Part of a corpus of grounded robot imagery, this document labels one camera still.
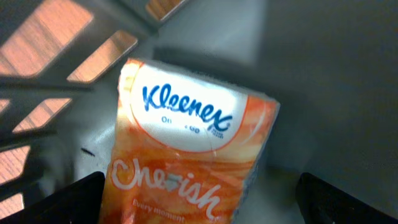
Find grey plastic mesh basket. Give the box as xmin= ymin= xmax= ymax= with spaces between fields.
xmin=1 ymin=1 xmax=397 ymax=223

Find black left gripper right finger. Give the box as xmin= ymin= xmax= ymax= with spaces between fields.
xmin=295 ymin=172 xmax=397 ymax=224

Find orange Kleenex tissue pack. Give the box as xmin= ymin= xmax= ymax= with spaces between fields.
xmin=99 ymin=58 xmax=280 ymax=223

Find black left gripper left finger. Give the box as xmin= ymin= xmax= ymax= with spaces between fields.
xmin=1 ymin=171 xmax=105 ymax=224

